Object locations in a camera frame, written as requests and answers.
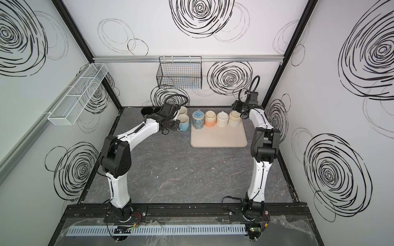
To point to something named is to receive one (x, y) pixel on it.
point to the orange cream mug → (210, 119)
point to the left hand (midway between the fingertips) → (176, 121)
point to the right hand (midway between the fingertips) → (234, 104)
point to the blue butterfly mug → (198, 119)
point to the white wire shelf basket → (69, 108)
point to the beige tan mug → (234, 118)
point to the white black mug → (146, 110)
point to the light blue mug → (184, 124)
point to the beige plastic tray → (228, 136)
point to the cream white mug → (222, 119)
